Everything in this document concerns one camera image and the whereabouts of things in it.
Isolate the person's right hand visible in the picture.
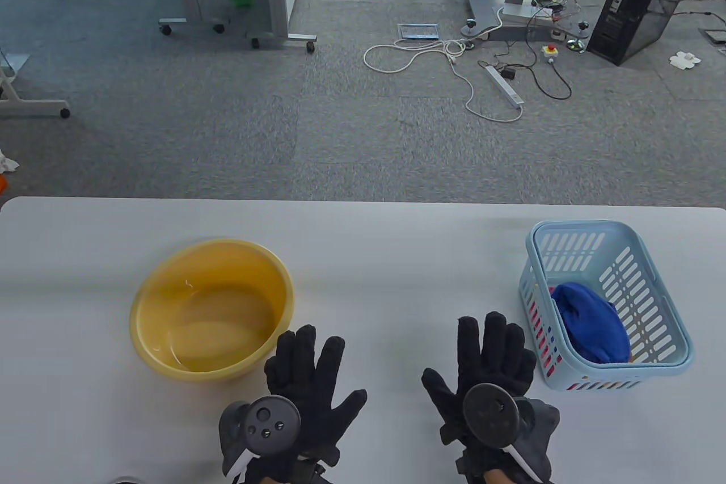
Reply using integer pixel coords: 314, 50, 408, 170
421, 312, 554, 484

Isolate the person's left hand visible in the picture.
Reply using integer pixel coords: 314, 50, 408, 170
244, 325, 368, 484

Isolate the blue square towel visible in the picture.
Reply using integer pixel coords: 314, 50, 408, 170
550, 282, 632, 364

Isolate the yellow plastic basin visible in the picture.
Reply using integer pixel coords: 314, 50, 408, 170
129, 239, 295, 384

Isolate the light blue plastic basket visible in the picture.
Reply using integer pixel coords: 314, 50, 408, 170
519, 220, 695, 392

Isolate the silver floor outlet box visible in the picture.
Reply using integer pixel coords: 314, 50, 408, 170
397, 23, 440, 42

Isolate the grey wheeled table foot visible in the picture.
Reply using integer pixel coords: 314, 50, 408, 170
0, 47, 71, 119

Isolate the black computer tower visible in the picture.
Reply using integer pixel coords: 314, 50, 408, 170
586, 0, 704, 66

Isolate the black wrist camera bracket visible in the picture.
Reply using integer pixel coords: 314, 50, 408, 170
292, 458, 327, 484

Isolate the white power strip with cable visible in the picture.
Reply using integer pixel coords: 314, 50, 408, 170
363, 6, 525, 123

